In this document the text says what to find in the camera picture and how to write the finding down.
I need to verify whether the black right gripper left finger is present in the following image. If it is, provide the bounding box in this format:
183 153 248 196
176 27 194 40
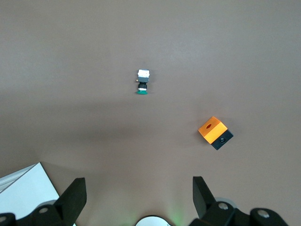
16 178 87 226

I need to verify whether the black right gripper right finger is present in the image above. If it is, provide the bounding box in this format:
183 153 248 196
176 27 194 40
190 176 251 226

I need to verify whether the white drawer cabinet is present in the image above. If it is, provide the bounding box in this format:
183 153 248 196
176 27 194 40
0 161 60 226

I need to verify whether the orange and black button box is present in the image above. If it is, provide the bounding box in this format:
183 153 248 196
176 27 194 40
198 116 234 151

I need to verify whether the green push button switch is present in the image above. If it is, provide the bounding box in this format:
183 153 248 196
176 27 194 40
135 69 151 96

